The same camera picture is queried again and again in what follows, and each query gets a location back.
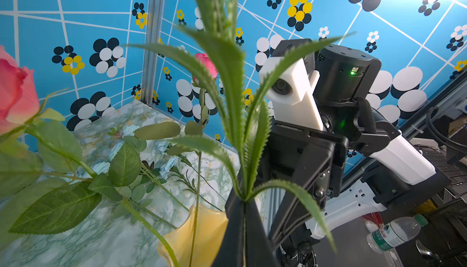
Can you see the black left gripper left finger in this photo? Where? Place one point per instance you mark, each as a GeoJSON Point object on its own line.
{"type": "Point", "coordinates": [231, 252]}

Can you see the right aluminium corner post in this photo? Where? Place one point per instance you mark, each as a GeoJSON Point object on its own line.
{"type": "Point", "coordinates": [155, 14]}

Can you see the yellow ceramic vase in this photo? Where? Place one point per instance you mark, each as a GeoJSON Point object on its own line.
{"type": "Point", "coordinates": [197, 241]}

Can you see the coral pink rose stem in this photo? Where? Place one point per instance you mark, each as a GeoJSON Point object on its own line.
{"type": "Point", "coordinates": [99, 240]}

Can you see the magenta pink rose stem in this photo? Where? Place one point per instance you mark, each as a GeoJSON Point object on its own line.
{"type": "Point", "coordinates": [192, 128]}

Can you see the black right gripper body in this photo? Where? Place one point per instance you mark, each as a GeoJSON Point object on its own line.
{"type": "Point", "coordinates": [287, 142]}

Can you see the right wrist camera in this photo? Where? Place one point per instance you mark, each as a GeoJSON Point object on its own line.
{"type": "Point", "coordinates": [292, 95]}

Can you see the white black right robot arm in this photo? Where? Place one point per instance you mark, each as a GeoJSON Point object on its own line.
{"type": "Point", "coordinates": [382, 171]}

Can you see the plastic water bottle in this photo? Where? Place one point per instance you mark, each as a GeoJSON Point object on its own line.
{"type": "Point", "coordinates": [396, 233]}

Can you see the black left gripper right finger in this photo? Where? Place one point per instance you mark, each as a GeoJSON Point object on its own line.
{"type": "Point", "coordinates": [258, 251]}

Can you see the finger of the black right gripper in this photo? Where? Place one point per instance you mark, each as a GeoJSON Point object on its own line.
{"type": "Point", "coordinates": [299, 201]}

